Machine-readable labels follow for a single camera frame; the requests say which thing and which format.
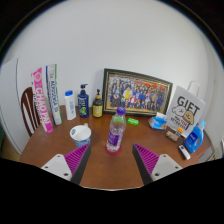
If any small green pack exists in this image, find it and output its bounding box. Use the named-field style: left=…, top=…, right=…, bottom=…
left=126, top=117, right=140, bottom=127

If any white blue-capped lotion bottle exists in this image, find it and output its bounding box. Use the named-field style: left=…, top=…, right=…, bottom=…
left=64, top=90, right=78, bottom=121

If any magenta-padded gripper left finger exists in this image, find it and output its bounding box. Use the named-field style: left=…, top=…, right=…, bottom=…
left=41, top=143, right=92, bottom=186

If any white shuttlecock tube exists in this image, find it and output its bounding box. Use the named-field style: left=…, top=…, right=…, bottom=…
left=45, top=63, right=63, bottom=126

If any framed group photo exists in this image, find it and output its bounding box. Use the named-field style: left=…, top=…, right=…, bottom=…
left=102, top=68, right=174, bottom=117

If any dark blue pump bottle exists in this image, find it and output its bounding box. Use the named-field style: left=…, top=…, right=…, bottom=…
left=77, top=83, right=90, bottom=119

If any brown yellow-labelled pump bottle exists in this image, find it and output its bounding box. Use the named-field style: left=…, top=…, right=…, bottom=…
left=92, top=88, right=104, bottom=119

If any clear purple-capped water bottle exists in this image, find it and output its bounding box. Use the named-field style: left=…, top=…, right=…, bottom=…
left=105, top=106, right=128, bottom=154

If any brown wooden chair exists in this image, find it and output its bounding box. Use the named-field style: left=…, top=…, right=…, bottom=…
left=20, top=86, right=43, bottom=138

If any blue patterned cup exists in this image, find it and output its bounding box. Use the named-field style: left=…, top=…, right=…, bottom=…
left=69, top=123, right=92, bottom=148

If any pink shuttlecock tube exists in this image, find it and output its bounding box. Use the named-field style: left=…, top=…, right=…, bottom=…
left=30, top=67, right=54, bottom=134

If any blue detergent bottle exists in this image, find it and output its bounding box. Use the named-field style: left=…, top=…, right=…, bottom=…
left=183, top=119, right=207, bottom=154

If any colourful puzzle cube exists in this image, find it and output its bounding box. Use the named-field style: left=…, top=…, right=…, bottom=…
left=175, top=127, right=185, bottom=138

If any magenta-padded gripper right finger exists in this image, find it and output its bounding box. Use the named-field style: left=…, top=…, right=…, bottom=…
left=132, top=143, right=184, bottom=186

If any white paper gift bag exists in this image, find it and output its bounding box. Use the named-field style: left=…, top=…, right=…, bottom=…
left=165, top=80, right=207, bottom=134

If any white remote control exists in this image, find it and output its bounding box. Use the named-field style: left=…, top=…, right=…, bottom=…
left=178, top=144, right=192, bottom=161

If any white radiator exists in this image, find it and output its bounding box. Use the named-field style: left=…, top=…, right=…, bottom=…
left=209, top=138, right=224, bottom=161

